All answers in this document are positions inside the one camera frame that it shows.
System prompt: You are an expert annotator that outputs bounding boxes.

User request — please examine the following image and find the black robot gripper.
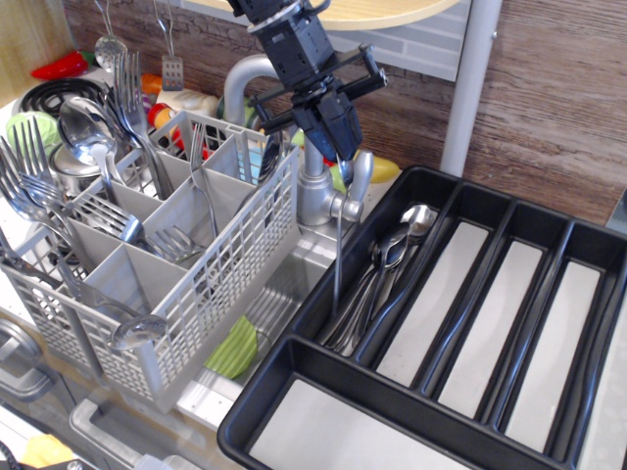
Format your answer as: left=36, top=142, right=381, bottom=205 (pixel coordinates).
left=247, top=4, right=386, bottom=162

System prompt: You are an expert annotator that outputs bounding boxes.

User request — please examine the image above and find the small silver spoon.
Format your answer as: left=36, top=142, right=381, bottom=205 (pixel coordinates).
left=331, top=155, right=357, bottom=317

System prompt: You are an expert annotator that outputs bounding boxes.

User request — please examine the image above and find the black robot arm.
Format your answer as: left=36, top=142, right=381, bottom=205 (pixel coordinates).
left=230, top=1, right=387, bottom=161

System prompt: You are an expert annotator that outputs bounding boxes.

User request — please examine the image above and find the dark silver spoon in tray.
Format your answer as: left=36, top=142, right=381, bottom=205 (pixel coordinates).
left=320, top=223, right=411, bottom=350

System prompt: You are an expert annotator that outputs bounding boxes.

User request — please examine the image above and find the silver fork lying in basket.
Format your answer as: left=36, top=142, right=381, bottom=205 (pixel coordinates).
left=72, top=193, right=207, bottom=263

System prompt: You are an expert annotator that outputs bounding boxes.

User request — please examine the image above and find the hanging slotted metal spoon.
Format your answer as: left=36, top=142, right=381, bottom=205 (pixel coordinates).
left=94, top=0, right=127, bottom=72

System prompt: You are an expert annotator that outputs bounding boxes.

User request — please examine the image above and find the large silver serving spoon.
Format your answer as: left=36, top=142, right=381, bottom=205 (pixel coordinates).
left=58, top=97, right=119, bottom=205

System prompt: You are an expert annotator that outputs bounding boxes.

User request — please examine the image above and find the black cutlery tray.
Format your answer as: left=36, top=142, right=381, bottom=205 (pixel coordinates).
left=217, top=167, right=626, bottom=469

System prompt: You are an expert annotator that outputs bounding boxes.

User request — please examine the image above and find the grey plastic cutlery basket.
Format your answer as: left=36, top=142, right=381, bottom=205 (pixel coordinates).
left=5, top=113, right=300, bottom=412

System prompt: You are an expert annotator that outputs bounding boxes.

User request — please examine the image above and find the silver spoon on basket edge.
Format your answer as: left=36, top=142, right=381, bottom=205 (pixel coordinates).
left=57, top=257, right=168, bottom=351

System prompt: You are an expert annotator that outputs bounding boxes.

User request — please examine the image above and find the yellow toy banana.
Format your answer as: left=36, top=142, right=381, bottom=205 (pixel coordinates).
left=323, top=156, right=401, bottom=191

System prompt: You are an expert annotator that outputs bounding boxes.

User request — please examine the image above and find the silver kitchen faucet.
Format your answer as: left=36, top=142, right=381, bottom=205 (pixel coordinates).
left=223, top=54, right=373, bottom=226

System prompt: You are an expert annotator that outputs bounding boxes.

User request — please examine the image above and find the light wooden shelf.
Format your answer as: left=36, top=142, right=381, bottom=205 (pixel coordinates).
left=179, top=0, right=458, bottom=31

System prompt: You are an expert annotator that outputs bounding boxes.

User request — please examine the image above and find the silver fork in middle slot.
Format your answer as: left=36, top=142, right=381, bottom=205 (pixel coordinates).
left=188, top=123, right=218, bottom=239

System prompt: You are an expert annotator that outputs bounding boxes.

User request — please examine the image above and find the small hanging metal spatula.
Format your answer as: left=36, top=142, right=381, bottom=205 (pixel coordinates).
left=153, top=1, right=184, bottom=91

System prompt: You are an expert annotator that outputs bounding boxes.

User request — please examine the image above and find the red yellow toy bottle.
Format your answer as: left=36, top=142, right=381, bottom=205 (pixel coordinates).
left=147, top=103, right=176, bottom=129

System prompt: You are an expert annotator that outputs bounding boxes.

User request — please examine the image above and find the tall silver fork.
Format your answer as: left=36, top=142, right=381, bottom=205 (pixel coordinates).
left=114, top=52, right=173, bottom=200

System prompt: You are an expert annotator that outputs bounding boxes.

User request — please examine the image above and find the red toy chili pepper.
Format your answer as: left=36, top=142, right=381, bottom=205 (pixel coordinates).
left=30, top=50, right=95, bottom=80

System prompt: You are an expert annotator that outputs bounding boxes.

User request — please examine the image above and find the green toy cabbage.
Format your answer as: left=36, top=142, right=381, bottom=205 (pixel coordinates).
left=5, top=111, right=63, bottom=148

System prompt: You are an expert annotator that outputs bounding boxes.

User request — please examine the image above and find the black coil stove burner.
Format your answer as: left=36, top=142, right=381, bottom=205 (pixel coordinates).
left=17, top=78, right=104, bottom=118

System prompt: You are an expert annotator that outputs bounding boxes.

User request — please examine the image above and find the stainless steel sink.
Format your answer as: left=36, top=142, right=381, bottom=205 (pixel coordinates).
left=195, top=234, right=344, bottom=388

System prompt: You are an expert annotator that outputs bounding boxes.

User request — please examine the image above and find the silver fork at left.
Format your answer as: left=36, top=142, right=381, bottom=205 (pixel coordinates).
left=1, top=118, right=96, bottom=273

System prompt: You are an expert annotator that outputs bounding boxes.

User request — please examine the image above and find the yellow cloth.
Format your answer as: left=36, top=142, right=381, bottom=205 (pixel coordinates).
left=18, top=434, right=74, bottom=469

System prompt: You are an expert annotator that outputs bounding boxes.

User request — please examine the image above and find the white metal shelf post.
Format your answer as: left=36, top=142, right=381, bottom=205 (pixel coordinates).
left=440, top=0, right=503, bottom=177

